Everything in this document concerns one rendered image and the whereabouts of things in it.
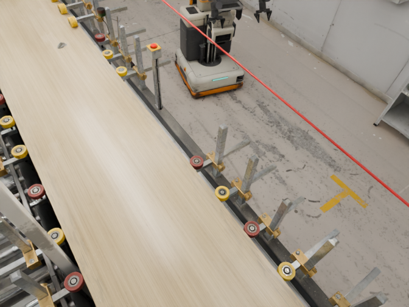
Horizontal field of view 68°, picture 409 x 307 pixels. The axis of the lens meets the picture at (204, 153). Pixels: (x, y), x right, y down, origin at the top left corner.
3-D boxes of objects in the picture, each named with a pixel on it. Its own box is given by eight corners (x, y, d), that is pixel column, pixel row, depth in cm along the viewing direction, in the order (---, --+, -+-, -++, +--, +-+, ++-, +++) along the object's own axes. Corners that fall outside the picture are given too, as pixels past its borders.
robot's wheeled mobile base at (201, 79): (173, 64, 372) (173, 47, 352) (220, 56, 389) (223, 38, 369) (192, 100, 335) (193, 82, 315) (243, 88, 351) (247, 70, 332)
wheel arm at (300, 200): (299, 198, 178) (301, 194, 175) (303, 202, 177) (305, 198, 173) (243, 237, 162) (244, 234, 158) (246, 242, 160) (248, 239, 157)
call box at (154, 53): (156, 52, 198) (156, 42, 192) (162, 58, 195) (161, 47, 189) (147, 56, 196) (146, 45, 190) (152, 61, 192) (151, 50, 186)
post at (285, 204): (265, 237, 178) (288, 196, 140) (269, 241, 176) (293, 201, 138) (261, 240, 176) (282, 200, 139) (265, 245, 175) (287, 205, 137)
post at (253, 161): (240, 201, 185) (255, 153, 148) (244, 205, 184) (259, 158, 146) (236, 203, 184) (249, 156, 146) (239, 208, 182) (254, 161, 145)
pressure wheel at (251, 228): (251, 247, 157) (255, 238, 148) (238, 238, 159) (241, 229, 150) (258, 234, 161) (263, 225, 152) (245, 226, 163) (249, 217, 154)
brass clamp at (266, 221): (264, 215, 170) (266, 211, 166) (280, 234, 164) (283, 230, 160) (256, 221, 168) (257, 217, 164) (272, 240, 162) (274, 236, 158)
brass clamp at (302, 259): (296, 250, 157) (299, 247, 153) (316, 273, 151) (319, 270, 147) (288, 257, 155) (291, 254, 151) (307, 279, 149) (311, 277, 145)
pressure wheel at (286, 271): (286, 288, 145) (294, 282, 136) (271, 281, 147) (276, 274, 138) (290, 273, 150) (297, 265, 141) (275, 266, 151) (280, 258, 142)
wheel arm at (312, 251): (333, 230, 165) (336, 227, 162) (338, 235, 164) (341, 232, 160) (275, 276, 148) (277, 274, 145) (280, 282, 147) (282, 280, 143)
